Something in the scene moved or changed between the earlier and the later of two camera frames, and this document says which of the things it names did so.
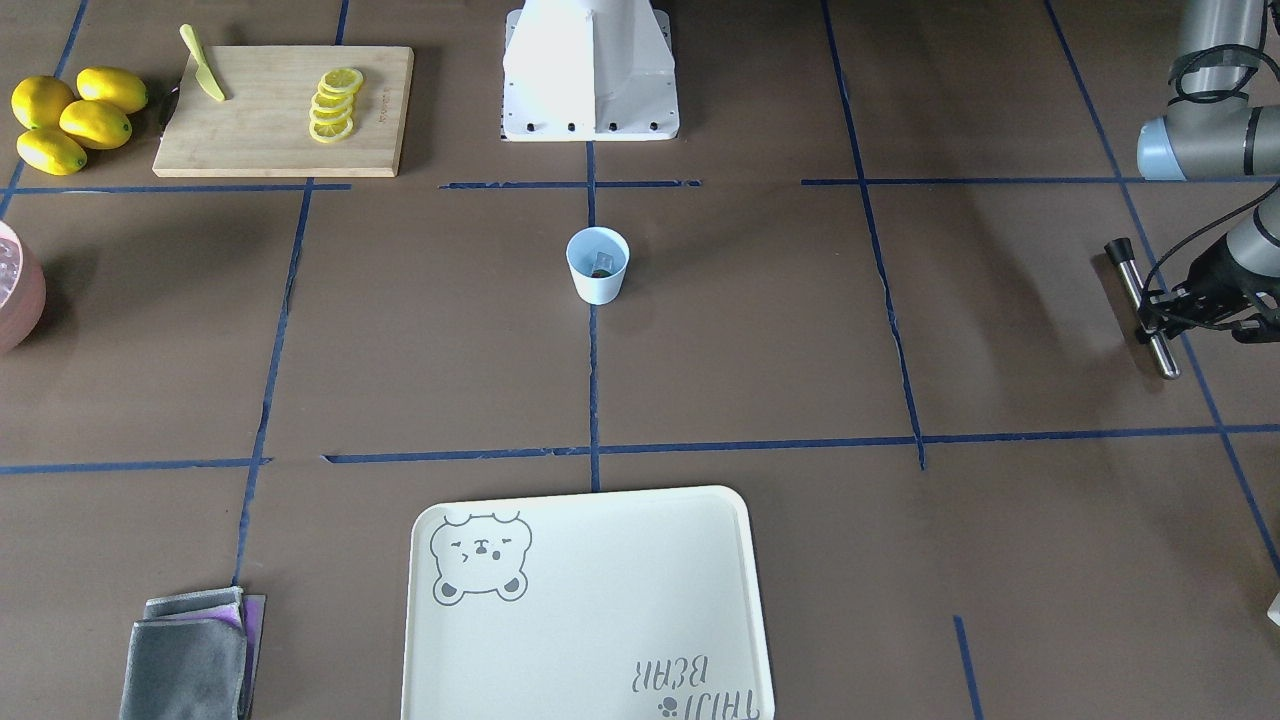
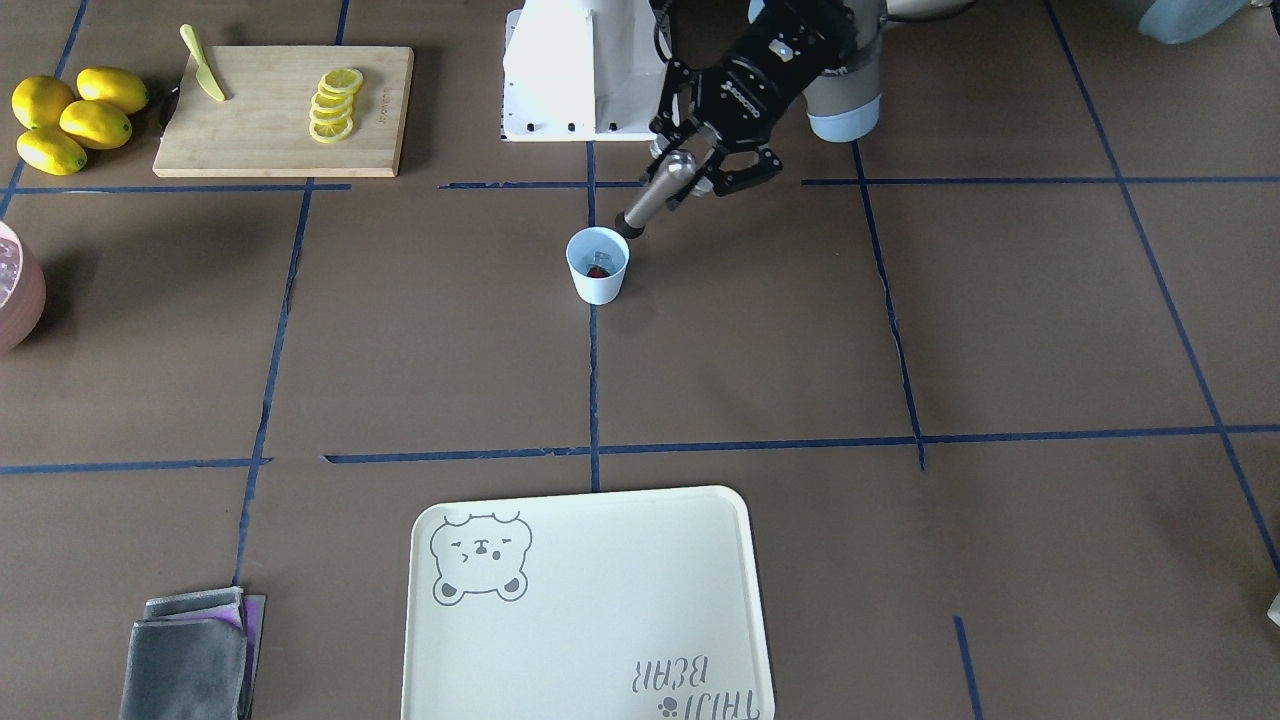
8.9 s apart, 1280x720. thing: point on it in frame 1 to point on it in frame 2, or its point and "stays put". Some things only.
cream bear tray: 628,605 stays put
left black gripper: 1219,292 to 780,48
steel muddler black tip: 1120,250 to 678,166
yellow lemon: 111,87 stays put
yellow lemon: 37,101 stays put
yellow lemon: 51,151 stays put
